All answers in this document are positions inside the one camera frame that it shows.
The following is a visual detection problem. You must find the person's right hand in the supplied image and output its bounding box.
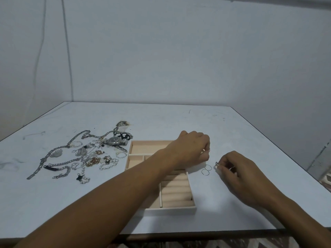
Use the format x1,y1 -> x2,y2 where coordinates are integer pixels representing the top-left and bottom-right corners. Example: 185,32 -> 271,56
216,151 -> 280,209

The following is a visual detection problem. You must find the person's left hand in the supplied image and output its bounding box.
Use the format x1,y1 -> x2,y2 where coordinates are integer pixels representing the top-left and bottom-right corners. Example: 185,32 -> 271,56
165,131 -> 210,170

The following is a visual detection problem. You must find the person's left forearm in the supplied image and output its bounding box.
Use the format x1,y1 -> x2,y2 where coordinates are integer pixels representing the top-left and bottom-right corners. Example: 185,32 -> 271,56
14,148 -> 179,248

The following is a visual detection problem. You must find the person's right forearm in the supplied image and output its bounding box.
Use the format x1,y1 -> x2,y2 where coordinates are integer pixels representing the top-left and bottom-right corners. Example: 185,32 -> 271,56
268,193 -> 331,248

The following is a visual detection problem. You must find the beige jewelry organizer tray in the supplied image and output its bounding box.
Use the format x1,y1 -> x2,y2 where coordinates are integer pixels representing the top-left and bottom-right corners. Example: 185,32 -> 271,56
125,140 -> 197,217

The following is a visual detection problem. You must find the silver wristwatch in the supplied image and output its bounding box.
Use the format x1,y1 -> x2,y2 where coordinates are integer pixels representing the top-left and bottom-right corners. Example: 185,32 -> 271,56
103,135 -> 129,148

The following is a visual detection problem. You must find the gold earrings cluster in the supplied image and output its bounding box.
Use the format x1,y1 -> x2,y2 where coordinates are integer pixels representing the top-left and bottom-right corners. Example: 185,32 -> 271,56
85,157 -> 102,168

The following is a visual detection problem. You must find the black hair tie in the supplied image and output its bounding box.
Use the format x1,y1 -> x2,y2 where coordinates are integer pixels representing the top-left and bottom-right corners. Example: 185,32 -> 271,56
113,131 -> 133,143

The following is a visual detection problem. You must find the white pearl bracelet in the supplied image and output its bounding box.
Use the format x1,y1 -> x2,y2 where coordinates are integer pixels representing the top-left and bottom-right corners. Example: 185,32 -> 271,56
99,159 -> 120,171

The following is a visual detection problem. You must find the pearl bracelet with black charm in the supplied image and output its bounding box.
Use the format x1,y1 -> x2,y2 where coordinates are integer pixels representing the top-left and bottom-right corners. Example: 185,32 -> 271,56
76,172 -> 91,185

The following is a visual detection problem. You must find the silver chain bracelet black tag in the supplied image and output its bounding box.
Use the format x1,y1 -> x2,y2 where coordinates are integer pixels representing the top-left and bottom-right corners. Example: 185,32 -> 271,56
43,157 -> 72,179

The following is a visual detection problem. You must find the thick silver chain necklace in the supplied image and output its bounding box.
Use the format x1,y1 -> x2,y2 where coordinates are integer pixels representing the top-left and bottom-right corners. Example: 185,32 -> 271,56
27,130 -> 91,180

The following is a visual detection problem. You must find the grey wall cable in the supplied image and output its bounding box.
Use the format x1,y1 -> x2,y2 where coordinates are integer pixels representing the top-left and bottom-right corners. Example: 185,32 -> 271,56
61,0 -> 74,102

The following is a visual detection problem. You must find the thin wall cable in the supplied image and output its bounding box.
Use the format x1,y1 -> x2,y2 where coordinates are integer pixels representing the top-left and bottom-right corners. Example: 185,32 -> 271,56
31,0 -> 47,102

